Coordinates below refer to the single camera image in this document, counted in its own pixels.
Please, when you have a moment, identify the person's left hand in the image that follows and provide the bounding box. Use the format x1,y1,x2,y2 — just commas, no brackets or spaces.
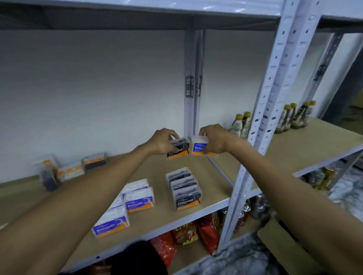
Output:
146,128,181,156

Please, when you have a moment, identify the person's right hand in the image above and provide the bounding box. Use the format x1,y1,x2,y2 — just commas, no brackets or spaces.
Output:
199,124,236,155

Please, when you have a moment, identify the black floss pick box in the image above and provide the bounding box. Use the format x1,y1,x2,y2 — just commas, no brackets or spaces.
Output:
36,155,61,192
166,167,192,183
172,185,203,211
82,152,107,171
166,137,191,161
169,175,198,192

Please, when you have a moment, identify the white blue-label floss pick box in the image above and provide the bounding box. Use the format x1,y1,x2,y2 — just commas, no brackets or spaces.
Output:
124,187,156,213
191,135,218,158
122,178,150,196
91,205,130,238
108,194,125,211

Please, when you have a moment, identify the person's left forearm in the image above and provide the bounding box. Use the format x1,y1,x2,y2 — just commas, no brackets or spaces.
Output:
0,143,155,275

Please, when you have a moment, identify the person's right forearm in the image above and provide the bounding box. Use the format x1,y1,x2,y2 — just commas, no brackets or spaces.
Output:
227,135,363,275

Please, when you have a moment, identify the white metal shelving rack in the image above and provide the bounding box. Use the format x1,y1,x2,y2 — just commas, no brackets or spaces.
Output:
0,0,284,275
208,0,363,255

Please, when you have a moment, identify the red drink can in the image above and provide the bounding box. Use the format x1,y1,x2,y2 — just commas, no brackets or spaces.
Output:
234,204,252,231

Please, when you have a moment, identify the silver drink can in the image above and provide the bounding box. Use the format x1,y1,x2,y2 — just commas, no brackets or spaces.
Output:
249,195,270,220

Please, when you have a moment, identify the red snack bag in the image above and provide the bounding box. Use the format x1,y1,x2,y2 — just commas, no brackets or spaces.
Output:
149,232,177,270
197,212,221,256

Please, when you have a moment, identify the orange snack bag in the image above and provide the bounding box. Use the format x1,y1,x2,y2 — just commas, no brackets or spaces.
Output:
171,222,199,246

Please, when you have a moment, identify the white orange-label floss pick box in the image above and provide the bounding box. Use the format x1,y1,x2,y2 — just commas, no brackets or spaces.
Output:
57,161,85,182

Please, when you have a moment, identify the person's black clothing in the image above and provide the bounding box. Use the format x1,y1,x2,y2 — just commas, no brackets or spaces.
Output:
109,240,169,275

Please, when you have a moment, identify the yellow-label bottle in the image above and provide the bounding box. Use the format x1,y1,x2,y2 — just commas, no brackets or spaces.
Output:
306,167,336,191

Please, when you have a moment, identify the brown cardboard box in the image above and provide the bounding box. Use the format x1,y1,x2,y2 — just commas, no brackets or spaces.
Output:
256,218,325,275

